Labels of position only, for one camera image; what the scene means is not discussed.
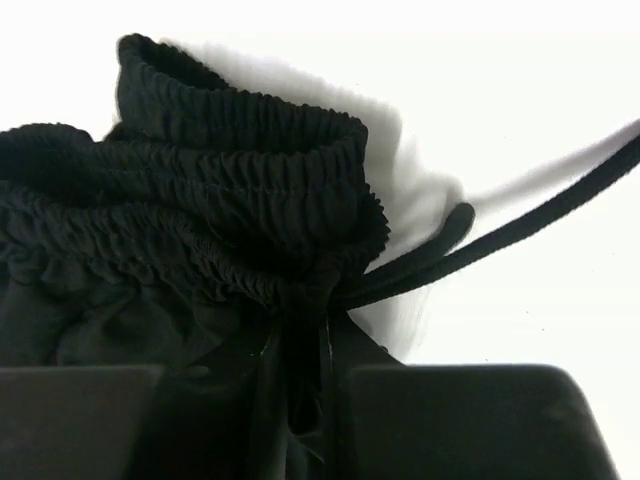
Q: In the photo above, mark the black trousers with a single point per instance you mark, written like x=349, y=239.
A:
x=204, y=209

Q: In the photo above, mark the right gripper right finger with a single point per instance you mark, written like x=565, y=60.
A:
x=367, y=432

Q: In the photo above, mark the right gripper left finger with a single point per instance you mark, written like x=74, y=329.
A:
x=241, y=432

